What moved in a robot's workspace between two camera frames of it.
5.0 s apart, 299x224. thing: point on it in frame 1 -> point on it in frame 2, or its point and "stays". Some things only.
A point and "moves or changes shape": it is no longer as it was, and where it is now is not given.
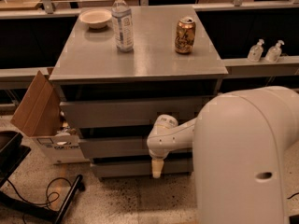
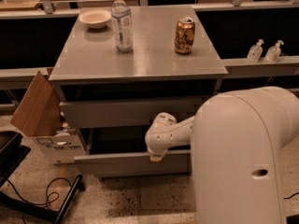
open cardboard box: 39,114 stays
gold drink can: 185,35 stays
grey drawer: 122,145 moves or changes shape
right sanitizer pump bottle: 273,54 stays
